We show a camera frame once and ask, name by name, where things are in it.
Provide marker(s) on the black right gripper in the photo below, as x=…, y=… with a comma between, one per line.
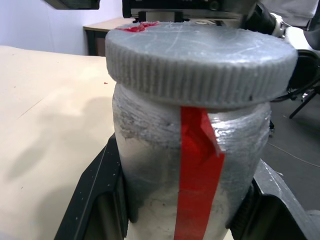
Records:
x=175, y=7

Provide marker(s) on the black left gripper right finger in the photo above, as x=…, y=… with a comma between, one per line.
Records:
x=272, y=212

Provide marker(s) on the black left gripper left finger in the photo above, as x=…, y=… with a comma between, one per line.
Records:
x=97, y=200

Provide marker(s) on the grey ribbed jar lid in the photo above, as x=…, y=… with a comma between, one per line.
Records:
x=200, y=62

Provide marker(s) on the grey jar with red tape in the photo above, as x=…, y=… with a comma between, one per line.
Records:
x=155, y=155

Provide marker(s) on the wooden desk with dark front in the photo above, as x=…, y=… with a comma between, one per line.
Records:
x=97, y=40

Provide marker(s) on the black flat screen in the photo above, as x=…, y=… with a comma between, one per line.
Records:
x=72, y=3

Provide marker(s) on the black chair frame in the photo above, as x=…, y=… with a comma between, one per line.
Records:
x=305, y=82

